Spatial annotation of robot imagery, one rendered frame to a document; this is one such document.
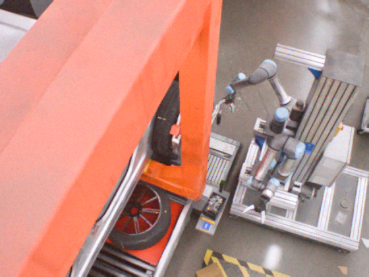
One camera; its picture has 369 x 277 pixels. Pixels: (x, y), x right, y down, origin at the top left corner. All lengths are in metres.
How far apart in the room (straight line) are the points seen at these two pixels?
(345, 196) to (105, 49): 3.87
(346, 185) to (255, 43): 2.25
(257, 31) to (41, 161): 5.26
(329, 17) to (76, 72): 5.70
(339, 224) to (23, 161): 3.82
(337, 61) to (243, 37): 3.00
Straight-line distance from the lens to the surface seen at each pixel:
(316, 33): 5.81
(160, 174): 3.54
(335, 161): 3.21
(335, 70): 2.60
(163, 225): 3.57
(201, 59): 1.99
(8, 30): 3.05
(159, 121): 3.33
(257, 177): 3.02
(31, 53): 0.97
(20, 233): 0.43
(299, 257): 4.15
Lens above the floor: 3.89
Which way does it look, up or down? 59 degrees down
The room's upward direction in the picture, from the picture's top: 1 degrees counter-clockwise
